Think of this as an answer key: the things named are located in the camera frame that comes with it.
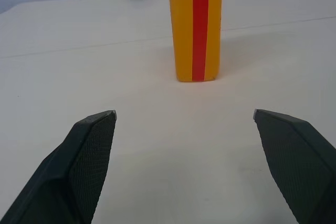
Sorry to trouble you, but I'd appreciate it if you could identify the bottle with orange juice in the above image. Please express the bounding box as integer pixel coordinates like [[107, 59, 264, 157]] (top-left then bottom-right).
[[166, 0, 224, 83]]

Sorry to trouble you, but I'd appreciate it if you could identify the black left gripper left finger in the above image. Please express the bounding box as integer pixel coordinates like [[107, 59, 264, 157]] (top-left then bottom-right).
[[0, 110, 118, 224]]

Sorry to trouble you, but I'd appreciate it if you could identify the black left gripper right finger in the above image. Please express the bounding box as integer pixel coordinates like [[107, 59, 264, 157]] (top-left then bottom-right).
[[253, 108, 336, 224]]

